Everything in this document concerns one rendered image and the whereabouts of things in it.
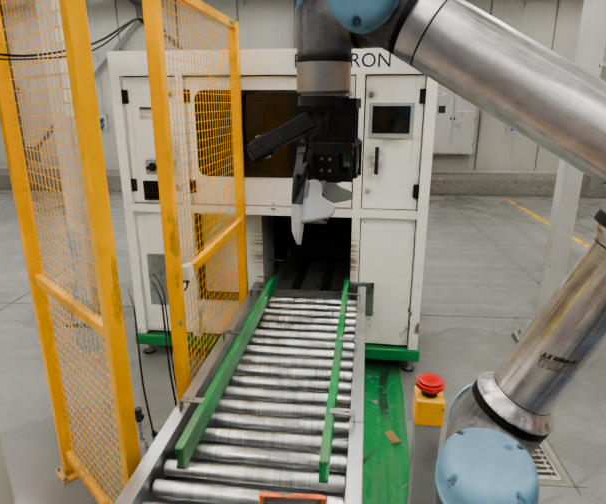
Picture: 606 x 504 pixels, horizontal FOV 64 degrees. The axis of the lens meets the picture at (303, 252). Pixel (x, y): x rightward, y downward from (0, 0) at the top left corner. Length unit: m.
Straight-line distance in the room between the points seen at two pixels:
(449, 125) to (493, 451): 8.72
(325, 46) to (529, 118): 0.29
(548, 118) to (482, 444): 0.40
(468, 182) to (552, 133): 9.09
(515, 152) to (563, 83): 9.41
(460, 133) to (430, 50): 8.81
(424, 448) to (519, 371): 0.64
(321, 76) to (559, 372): 0.49
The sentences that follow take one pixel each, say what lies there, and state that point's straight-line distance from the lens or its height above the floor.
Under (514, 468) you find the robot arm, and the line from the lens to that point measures 0.68.
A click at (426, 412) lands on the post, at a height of 0.97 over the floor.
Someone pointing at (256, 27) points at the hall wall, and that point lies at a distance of 9.52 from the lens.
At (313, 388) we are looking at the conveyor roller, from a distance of 2.12.
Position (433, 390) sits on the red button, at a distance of 1.23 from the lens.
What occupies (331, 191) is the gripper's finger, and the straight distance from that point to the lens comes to 0.78.
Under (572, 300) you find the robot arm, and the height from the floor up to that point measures 1.45.
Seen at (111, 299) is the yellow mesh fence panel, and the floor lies 1.12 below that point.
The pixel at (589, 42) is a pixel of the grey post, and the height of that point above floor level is 2.02.
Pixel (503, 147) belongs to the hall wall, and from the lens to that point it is 9.84.
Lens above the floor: 1.68
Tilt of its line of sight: 17 degrees down
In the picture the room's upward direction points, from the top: straight up
